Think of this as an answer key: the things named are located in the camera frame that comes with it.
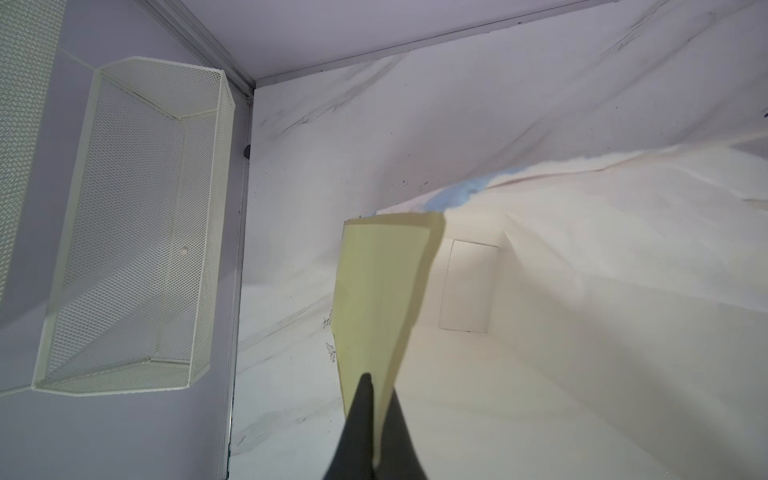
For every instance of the white mesh shelf upper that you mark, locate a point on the white mesh shelf upper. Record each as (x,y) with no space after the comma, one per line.
(30,33)

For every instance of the white mesh shelf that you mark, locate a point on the white mesh shelf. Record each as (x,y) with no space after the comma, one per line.
(30,33)
(133,297)

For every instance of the white printed paper bag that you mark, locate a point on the white printed paper bag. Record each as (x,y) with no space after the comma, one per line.
(596,318)

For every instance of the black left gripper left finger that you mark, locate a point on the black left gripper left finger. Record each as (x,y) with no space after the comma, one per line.
(353,459)

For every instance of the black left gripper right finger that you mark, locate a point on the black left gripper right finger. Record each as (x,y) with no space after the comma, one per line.
(398,459)

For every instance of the white mesh shelf lower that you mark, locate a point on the white mesh shelf lower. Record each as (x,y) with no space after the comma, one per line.
(133,297)

